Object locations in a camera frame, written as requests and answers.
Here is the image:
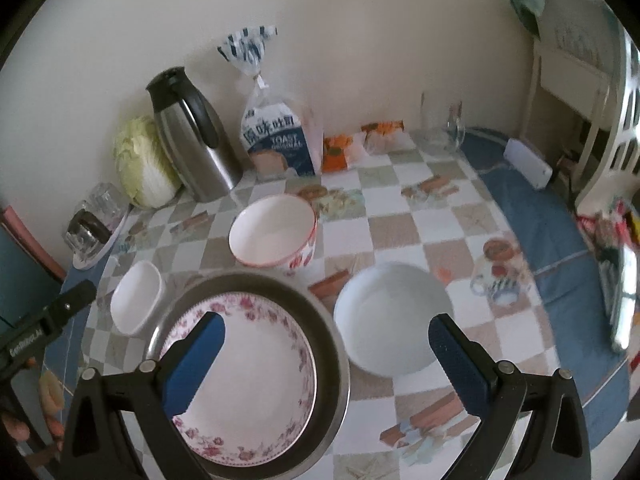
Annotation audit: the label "pale cloth bag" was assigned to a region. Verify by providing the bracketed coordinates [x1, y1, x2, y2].
[510, 0, 621, 66]

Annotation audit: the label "white chair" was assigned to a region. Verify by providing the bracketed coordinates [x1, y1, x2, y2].
[520, 0, 640, 216]

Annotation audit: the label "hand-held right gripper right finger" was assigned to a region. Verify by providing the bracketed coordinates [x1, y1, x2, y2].
[428, 313, 593, 480]

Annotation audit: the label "glass cups on tray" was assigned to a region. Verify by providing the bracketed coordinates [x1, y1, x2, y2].
[72, 205, 132, 268]

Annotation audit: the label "clear glass pitcher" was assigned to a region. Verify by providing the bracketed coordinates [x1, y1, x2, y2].
[420, 91, 467, 153]

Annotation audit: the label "white power box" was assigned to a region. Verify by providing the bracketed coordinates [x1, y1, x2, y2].
[504, 139, 553, 190]

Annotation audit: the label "napa cabbage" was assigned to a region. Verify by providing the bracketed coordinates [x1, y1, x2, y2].
[113, 115, 183, 209]

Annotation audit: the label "small white bowl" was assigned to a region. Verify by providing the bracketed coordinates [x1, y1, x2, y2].
[110, 260, 167, 336]

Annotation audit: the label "strawberry print bowl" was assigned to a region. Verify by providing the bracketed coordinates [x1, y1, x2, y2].
[229, 195, 319, 273]

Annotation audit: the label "stainless steel thermos jug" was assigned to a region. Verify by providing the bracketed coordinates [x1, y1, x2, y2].
[145, 66, 244, 203]

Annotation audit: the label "bagged toast bread loaf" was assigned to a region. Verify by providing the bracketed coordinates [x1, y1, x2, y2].
[217, 25, 325, 178]

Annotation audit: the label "stainless steel basin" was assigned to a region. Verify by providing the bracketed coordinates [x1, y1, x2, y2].
[145, 271, 351, 480]

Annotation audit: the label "clear glass cup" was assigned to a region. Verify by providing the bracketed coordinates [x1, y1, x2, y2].
[75, 182, 131, 221]

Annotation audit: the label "pale blue bowl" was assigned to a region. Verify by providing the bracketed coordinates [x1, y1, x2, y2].
[333, 261, 453, 376]

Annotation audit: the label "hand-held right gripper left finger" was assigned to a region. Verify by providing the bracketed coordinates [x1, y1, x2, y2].
[60, 310, 228, 480]

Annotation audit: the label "dark glass cup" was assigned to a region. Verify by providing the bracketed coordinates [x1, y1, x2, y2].
[62, 210, 112, 256]

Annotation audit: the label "blue tablecloth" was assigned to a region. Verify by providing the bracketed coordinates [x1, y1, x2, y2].
[50, 127, 631, 406]

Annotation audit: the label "silver remote control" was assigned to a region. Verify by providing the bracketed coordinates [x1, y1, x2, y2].
[602, 245, 640, 353]

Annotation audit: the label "colourful patterned cloth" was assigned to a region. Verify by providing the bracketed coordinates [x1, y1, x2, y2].
[575, 195, 640, 321]

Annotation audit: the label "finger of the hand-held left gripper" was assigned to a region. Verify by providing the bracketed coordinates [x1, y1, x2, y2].
[46, 279, 97, 330]

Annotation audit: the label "dark teal furniture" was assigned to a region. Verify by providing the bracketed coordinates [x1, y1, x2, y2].
[0, 205, 66, 333]

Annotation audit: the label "round floral plate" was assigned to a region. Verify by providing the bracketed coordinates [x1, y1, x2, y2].
[159, 292, 317, 466]

